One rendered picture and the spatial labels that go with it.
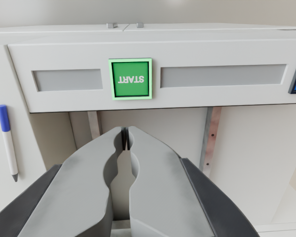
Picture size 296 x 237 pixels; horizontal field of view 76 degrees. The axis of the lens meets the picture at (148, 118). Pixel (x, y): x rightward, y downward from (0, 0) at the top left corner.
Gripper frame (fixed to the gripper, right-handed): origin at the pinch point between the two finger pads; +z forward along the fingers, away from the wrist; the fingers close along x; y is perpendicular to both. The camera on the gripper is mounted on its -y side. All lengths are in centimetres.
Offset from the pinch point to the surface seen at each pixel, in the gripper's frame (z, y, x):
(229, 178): 29, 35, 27
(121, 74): 14.3, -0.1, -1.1
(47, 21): 111, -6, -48
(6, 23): 111, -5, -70
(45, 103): 14.8, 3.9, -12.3
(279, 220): 30, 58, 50
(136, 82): 14.3, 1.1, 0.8
